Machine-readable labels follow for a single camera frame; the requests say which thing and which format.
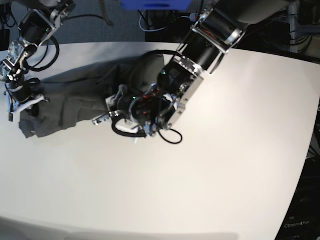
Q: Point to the grey T-shirt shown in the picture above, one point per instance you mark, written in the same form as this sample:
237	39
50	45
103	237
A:
80	94

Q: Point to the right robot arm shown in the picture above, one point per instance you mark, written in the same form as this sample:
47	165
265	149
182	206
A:
40	23

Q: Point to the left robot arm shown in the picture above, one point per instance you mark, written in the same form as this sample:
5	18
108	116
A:
217	30

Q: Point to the blue plastic box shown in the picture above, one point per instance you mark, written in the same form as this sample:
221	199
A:
166	5

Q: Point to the black OpenArm case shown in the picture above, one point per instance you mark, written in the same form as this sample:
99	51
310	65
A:
302	221

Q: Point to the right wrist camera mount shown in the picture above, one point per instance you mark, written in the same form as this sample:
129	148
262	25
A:
118	119

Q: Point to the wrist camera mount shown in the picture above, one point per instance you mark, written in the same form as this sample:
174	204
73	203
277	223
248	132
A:
118	119
15	107

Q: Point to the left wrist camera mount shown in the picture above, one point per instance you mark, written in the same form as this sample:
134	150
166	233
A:
15	107

